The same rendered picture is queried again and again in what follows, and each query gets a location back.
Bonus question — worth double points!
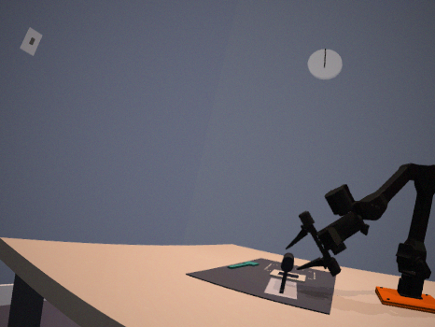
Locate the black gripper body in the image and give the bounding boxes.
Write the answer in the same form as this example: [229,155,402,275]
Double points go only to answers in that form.
[299,211,347,277]

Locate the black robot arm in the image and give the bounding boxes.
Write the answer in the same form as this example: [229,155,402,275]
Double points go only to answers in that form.
[317,163,435,300]

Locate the cream square tile with dark square center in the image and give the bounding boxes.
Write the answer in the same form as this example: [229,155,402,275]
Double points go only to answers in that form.
[269,269,306,283]

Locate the teal small trowel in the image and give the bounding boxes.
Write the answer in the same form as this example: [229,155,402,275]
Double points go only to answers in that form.
[227,262,259,269]

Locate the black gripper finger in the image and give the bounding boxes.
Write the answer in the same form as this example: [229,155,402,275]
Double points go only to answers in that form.
[286,225,308,249]
[297,258,327,270]

